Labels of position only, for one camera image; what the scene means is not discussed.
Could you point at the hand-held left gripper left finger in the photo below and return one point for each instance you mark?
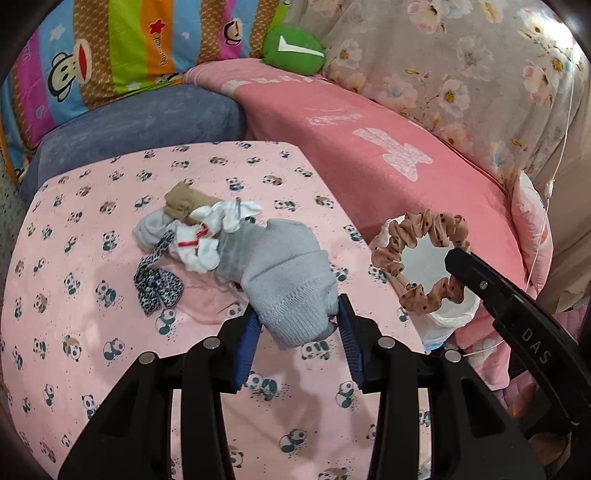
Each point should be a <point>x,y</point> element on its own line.
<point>244,350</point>

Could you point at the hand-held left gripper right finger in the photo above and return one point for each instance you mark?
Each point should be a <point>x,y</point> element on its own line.
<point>351,341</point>

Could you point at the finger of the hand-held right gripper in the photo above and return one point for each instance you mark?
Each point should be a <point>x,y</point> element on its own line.
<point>480,279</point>

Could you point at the white lined waste bin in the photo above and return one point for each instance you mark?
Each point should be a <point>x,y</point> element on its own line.
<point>457,316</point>

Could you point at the pale pink cloth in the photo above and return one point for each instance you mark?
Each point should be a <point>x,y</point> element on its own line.
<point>203,295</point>

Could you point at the grey knit sock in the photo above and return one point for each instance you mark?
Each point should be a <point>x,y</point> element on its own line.
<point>281,277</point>

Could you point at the pink polka dot scrunchie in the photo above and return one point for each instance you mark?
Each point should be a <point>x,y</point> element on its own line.
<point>385,258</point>

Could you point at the pink printed pillow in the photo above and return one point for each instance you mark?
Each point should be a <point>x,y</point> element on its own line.
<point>531,217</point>

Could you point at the black white patterned ribbon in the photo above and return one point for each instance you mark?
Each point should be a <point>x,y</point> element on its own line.
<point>157,288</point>

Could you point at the white sock with red stripe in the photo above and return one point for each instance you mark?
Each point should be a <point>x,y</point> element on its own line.
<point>194,251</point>

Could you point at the beige cloth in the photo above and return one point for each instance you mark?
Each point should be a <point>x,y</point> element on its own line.
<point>570,207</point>

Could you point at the plain white sock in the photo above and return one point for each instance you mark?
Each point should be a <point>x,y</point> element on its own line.
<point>226,214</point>

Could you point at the light grey sock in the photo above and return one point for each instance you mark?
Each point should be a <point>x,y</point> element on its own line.
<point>150,228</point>

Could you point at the beige sock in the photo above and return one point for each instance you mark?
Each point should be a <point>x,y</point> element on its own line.
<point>184,203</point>

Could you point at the pink panda printed sheet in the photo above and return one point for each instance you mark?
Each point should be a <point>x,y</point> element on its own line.
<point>92,277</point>

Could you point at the pink fleece blanket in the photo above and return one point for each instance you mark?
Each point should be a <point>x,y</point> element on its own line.
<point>323,152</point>

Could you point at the grey floral blanket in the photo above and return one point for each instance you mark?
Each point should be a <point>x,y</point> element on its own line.
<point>415,46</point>

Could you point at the blue velvet cushion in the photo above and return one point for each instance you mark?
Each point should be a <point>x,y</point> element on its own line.
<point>138,120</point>

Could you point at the green pillow with white check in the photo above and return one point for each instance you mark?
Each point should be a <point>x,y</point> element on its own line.
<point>277,57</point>

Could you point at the striped monkey printed blanket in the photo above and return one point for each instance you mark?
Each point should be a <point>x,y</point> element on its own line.
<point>92,46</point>

